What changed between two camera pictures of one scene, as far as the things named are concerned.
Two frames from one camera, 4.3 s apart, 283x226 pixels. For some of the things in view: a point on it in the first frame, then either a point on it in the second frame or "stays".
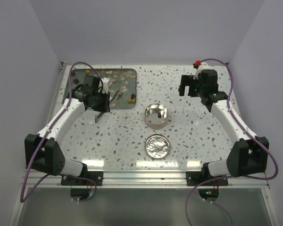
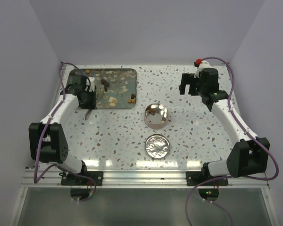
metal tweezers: (115, 98) -> (86, 116)
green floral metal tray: (122, 88) stays
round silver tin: (156, 116) stays
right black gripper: (187, 80) stays
